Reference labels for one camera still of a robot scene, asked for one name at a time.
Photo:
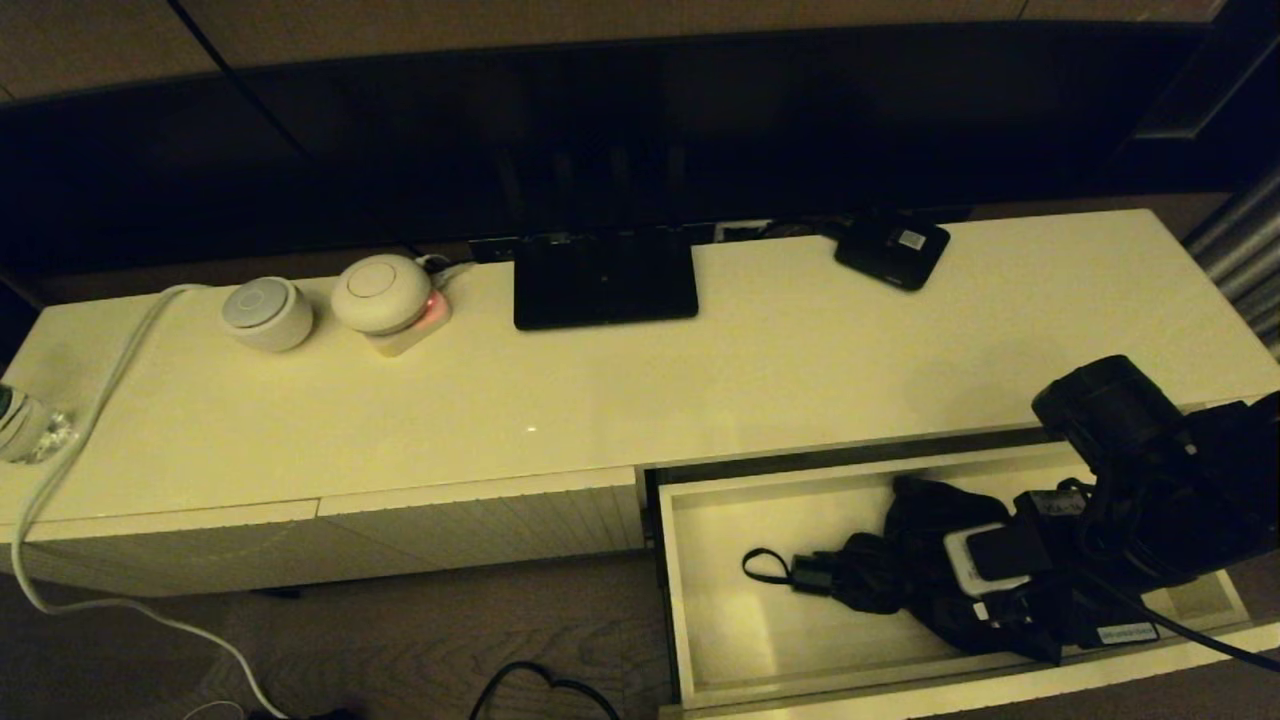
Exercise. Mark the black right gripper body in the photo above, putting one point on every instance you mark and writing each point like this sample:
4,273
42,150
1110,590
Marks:
1075,610

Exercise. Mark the black folding umbrella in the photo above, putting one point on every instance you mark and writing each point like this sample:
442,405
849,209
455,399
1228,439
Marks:
900,570

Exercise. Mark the white ribbed pull-out drawer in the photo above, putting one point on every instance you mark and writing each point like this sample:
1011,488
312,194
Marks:
710,560

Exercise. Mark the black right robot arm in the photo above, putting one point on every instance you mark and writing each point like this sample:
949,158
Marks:
1120,410

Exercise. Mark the white TV cabinet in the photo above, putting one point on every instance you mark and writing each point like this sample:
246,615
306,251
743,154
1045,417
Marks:
600,400

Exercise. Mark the black set-top box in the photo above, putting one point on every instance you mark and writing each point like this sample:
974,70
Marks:
890,250

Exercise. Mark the dark cabinet with grey bar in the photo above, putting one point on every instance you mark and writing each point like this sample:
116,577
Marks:
1185,100

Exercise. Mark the black flat television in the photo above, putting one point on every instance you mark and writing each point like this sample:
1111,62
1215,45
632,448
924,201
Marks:
700,130

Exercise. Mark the white power strip red light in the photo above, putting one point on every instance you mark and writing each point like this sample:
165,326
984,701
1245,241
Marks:
405,340

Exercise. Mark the white dome-shaped device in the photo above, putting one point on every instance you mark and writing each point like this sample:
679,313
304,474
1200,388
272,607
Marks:
380,290

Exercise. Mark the white speaker with grey top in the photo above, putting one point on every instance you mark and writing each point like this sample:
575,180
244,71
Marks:
265,315

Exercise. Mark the white curved cabinet front panel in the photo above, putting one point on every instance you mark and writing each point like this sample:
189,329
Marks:
160,550

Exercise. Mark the clear plastic water bottle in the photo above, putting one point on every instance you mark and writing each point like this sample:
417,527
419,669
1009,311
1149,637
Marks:
25,430

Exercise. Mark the white wrist camera black mount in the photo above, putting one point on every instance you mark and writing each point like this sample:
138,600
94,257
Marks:
960,565

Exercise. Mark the black TV base plate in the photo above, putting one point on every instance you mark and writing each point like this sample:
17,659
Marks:
605,285

